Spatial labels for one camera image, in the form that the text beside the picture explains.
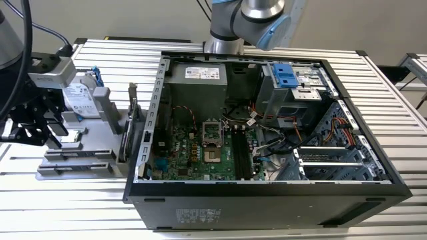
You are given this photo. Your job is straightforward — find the black open PC case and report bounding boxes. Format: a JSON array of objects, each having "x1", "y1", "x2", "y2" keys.
[{"x1": 122, "y1": 51, "x2": 415, "y2": 232}]

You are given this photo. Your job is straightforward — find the graphics card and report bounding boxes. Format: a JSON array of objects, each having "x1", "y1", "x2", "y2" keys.
[{"x1": 116, "y1": 82, "x2": 140, "y2": 164}]

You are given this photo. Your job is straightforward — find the black wire bundle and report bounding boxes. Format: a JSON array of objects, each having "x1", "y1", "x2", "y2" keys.
[{"x1": 263, "y1": 133, "x2": 322, "y2": 157}]

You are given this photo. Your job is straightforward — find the silver CPU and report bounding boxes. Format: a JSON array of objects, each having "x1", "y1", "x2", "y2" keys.
[{"x1": 66, "y1": 129, "x2": 84, "y2": 144}]

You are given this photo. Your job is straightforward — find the labelled orange yellow power wires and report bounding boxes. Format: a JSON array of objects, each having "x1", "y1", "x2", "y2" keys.
[{"x1": 222, "y1": 102, "x2": 269, "y2": 128}]

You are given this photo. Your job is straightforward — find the metal disk bay with rails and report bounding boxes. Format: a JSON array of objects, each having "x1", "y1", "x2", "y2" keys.
[{"x1": 293, "y1": 145, "x2": 381, "y2": 181}]

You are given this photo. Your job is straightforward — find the blue plastic drive latch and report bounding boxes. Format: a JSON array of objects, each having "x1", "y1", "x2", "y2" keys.
[{"x1": 271, "y1": 63, "x2": 301, "y2": 89}]

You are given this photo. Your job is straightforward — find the black case fan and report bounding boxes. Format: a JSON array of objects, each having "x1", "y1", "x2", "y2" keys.
[{"x1": 155, "y1": 94, "x2": 175, "y2": 152}]

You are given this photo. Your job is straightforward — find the black block beside table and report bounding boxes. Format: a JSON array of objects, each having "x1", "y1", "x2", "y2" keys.
[{"x1": 377, "y1": 64, "x2": 413, "y2": 84}]

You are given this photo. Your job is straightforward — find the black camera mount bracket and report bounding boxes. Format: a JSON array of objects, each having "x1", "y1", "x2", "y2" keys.
[{"x1": 31, "y1": 51, "x2": 74, "y2": 74}]

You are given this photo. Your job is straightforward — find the metal socket cover frame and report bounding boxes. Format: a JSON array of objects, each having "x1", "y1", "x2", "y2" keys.
[{"x1": 202, "y1": 116, "x2": 225, "y2": 148}]

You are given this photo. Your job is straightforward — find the single orange wire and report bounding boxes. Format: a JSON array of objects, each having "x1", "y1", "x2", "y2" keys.
[{"x1": 291, "y1": 121, "x2": 305, "y2": 142}]

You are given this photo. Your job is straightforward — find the orange red yellow wire bundle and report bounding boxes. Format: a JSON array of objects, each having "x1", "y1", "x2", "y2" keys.
[{"x1": 327, "y1": 116, "x2": 355, "y2": 149}]

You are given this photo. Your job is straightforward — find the RAM slot with white latches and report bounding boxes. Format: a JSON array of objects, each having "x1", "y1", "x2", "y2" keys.
[
  {"x1": 245, "y1": 126, "x2": 254, "y2": 181},
  {"x1": 235, "y1": 126, "x2": 245, "y2": 181}
]

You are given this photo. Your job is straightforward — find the thin wire locking lever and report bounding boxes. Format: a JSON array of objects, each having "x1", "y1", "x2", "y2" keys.
[{"x1": 219, "y1": 119, "x2": 229, "y2": 148}]

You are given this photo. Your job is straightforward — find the grey power supply unit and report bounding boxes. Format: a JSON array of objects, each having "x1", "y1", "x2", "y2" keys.
[{"x1": 164, "y1": 62, "x2": 231, "y2": 123}]

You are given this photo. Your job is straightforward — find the grey parts rack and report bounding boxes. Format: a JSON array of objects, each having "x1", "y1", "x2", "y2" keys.
[{"x1": 35, "y1": 82, "x2": 151, "y2": 181}]

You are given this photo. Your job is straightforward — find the aluminium slat side table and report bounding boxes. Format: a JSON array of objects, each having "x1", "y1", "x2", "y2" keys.
[{"x1": 395, "y1": 52, "x2": 427, "y2": 91}]

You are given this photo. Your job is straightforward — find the blue RAM stick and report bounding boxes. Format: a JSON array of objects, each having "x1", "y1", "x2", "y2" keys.
[{"x1": 52, "y1": 166, "x2": 100, "y2": 174}]

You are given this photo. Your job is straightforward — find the blue expansion slot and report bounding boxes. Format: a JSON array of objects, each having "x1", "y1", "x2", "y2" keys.
[{"x1": 154, "y1": 156, "x2": 168, "y2": 174}]

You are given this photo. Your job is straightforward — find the multicoloured twisted fan wire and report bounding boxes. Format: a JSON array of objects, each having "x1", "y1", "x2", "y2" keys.
[{"x1": 171, "y1": 105, "x2": 199, "y2": 133}]

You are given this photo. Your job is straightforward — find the CPU socket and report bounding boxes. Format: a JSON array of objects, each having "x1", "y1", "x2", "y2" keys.
[{"x1": 203, "y1": 146, "x2": 225, "y2": 165}]

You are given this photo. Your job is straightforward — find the hard disk in blue carrier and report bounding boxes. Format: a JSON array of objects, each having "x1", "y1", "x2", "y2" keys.
[{"x1": 62, "y1": 65, "x2": 107, "y2": 121}]

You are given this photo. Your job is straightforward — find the metal drive cage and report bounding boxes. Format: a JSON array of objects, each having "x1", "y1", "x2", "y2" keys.
[{"x1": 254, "y1": 62, "x2": 337, "y2": 129}]

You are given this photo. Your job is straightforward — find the grey white wire bundle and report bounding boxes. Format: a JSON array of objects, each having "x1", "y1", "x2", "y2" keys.
[{"x1": 251, "y1": 139, "x2": 285, "y2": 155}]

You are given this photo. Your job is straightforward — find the green motherboard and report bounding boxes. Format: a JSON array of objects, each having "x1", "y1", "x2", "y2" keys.
[{"x1": 150, "y1": 117, "x2": 269, "y2": 181}]

